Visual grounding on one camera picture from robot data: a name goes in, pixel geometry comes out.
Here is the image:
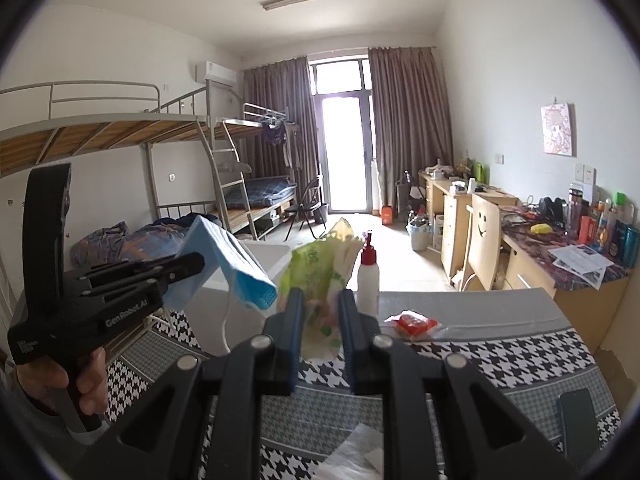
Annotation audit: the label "green plastic bag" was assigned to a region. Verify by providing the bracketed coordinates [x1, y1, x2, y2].
[277, 218, 364, 361]

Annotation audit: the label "blue face mask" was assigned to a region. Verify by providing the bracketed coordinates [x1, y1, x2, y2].
[164, 217, 278, 313]

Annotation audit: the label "white tissue paper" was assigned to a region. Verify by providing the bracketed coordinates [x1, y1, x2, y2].
[312, 424, 384, 480]

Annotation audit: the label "person left hand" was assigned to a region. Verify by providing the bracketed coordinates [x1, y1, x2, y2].
[15, 347, 108, 415]

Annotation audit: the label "white pump bottle red cap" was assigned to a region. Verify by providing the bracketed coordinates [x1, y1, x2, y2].
[357, 231, 380, 318]

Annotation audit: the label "red snack packet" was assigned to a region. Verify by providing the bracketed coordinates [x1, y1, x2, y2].
[383, 310, 442, 342]

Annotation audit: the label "white foam box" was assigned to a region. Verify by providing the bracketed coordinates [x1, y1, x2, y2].
[184, 240, 292, 356]

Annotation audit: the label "blue plaid quilt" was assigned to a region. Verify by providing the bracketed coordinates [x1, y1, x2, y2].
[70, 212, 221, 268]

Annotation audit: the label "black folding chair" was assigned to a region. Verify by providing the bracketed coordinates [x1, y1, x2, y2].
[284, 174, 323, 240]

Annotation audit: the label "wooden smiley chair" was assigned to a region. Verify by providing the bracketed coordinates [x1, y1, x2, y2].
[458, 194, 502, 292]

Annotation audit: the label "metal bunk bed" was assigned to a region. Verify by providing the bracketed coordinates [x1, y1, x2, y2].
[1, 80, 295, 240]

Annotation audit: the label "houndstooth table cloth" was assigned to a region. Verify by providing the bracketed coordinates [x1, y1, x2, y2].
[76, 288, 631, 479]

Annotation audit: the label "right brown curtain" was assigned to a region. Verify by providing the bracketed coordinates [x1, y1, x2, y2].
[368, 47, 454, 208]

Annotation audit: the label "brown curtain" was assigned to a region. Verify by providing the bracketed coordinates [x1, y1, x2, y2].
[368, 47, 454, 208]
[240, 56, 320, 202]

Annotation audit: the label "white papers on desk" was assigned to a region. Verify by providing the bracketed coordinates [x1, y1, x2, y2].
[549, 245, 613, 289]

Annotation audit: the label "wooden desk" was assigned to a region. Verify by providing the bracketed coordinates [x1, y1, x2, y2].
[420, 171, 630, 351]

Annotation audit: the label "left brown curtain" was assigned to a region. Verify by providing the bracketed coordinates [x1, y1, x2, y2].
[240, 56, 320, 202]

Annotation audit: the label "balcony glass door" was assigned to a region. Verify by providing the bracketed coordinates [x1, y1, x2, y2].
[310, 55, 374, 214]

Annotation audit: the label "dark green phone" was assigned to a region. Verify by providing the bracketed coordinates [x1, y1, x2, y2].
[558, 388, 599, 470]

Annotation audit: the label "white air conditioner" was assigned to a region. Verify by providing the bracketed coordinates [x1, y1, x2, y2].
[195, 61, 238, 88]

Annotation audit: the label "pink anime wall picture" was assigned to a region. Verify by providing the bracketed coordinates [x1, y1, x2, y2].
[540, 102, 575, 157]

